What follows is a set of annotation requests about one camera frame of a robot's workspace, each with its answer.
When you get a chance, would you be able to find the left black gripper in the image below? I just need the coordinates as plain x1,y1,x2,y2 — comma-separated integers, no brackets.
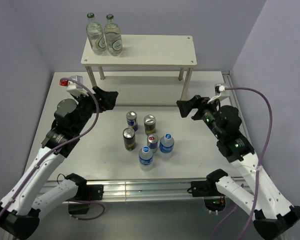
71,86,118,134

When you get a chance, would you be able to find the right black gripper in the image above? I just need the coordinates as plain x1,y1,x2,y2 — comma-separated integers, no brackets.
176,94,225,139

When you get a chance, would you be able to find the blue red bull can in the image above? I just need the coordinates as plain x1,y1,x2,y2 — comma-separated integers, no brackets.
126,111,139,132

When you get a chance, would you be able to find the black gold can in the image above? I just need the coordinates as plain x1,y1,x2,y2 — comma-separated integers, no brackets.
122,127,136,151
143,114,156,135

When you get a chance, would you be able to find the plastic water bottle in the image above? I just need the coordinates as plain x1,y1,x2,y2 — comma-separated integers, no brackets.
138,146,154,171
159,133,175,160

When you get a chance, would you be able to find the silver red bull can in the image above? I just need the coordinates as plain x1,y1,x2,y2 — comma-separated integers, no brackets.
147,133,159,153

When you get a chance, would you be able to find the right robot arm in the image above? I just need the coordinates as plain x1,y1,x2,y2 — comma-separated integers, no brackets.
176,95,300,240

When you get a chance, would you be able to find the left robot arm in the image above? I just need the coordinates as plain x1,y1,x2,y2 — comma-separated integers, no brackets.
0,86,119,240

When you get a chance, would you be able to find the white two-tier shelf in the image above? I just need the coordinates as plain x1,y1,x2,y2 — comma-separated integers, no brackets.
81,34,197,100

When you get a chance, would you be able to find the right glass bottle green cap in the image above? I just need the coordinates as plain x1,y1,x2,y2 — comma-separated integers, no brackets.
104,14,123,56

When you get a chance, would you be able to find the glass bottle green cap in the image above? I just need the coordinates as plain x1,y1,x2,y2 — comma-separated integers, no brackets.
104,14,123,56
86,12,106,55

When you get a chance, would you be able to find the left glass bottle green cap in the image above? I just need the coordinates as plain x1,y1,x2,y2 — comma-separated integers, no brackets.
86,12,106,55

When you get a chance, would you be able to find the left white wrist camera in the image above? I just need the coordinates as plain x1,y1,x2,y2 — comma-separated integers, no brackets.
59,75,88,97

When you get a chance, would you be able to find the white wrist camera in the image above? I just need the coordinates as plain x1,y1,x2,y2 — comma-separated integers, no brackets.
207,83,230,104
59,75,88,97

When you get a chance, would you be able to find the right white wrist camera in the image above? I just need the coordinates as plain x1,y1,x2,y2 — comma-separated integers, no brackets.
207,83,230,104

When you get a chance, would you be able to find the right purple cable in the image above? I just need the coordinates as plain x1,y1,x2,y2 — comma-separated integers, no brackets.
211,86,275,240

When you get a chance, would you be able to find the purple cable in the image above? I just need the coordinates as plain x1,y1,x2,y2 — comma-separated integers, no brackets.
211,86,275,240
0,77,106,240

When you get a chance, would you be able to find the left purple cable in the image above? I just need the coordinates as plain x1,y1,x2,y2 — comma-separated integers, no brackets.
0,77,106,240

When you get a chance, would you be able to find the aluminium side rail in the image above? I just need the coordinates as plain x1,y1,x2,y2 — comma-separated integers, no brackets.
221,70,251,141

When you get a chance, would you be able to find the aluminium front rail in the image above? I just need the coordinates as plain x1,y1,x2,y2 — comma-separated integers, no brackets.
43,176,246,203

